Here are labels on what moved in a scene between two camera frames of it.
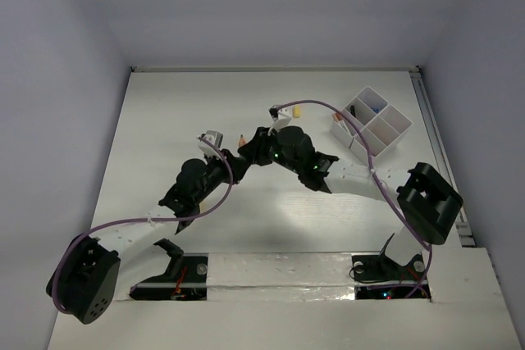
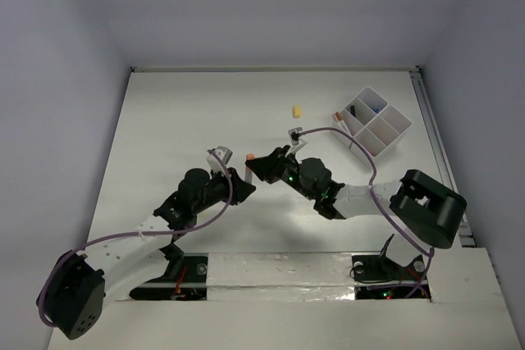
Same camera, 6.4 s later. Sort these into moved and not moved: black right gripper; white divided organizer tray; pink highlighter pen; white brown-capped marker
Moved: black right gripper
Not moved: pink highlighter pen; white brown-capped marker; white divided organizer tray
